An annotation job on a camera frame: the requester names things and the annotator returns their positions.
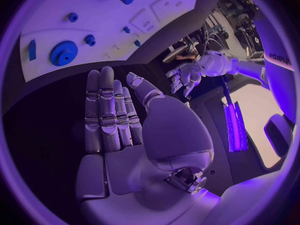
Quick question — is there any small blue gear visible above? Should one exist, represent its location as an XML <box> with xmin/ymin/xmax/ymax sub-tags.
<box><xmin>83</xmin><ymin>34</ymin><xmax>97</xmax><ymax>47</ymax></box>

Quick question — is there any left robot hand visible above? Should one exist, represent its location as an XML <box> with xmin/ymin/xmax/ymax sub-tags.
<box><xmin>165</xmin><ymin>62</ymin><xmax>204</xmax><ymax>99</ymax></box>

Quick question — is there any large blue gear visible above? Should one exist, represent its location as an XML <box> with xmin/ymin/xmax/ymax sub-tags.
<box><xmin>49</xmin><ymin>40</ymin><xmax>79</xmax><ymax>67</ymax></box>

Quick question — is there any blue rectangular block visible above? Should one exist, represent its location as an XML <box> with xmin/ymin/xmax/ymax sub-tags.
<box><xmin>28</xmin><ymin>39</ymin><xmax>37</xmax><ymax>62</ymax></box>

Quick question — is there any cluttered workshop desk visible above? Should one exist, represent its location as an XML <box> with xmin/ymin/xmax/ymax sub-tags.
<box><xmin>203</xmin><ymin>0</ymin><xmax>265</xmax><ymax>59</ymax></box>

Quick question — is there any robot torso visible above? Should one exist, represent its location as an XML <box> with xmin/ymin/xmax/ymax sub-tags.
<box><xmin>252</xmin><ymin>18</ymin><xmax>297</xmax><ymax>125</ymax></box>

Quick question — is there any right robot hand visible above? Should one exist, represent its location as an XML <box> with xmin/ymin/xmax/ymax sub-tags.
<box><xmin>75</xmin><ymin>66</ymin><xmax>222</xmax><ymax>225</ymax></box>

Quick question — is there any white task board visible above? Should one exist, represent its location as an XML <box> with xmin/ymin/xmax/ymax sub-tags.
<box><xmin>18</xmin><ymin>0</ymin><xmax>201</xmax><ymax>83</ymax></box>

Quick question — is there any glowing light bar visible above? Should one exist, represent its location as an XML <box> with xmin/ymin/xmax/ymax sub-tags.
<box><xmin>223</xmin><ymin>100</ymin><xmax>250</xmax><ymax>153</ymax></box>

